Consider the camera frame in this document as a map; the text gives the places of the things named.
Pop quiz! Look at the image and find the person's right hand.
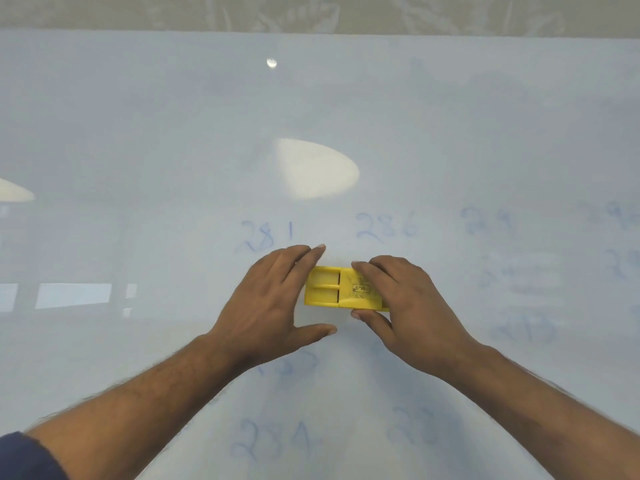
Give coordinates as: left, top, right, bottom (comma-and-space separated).
350, 255, 482, 381

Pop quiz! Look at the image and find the yellow plastic slotted part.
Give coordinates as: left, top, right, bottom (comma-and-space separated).
304, 266, 391, 313

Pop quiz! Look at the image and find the person's left hand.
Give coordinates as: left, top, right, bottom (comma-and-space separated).
209, 244, 338, 371

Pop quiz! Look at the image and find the person's left forearm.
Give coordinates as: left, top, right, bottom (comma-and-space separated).
24, 335, 249, 480

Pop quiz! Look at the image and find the dark blue sleeve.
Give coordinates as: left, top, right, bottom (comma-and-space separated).
0, 432, 69, 480

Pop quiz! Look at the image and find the person's right forearm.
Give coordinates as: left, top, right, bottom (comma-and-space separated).
434, 344, 640, 480

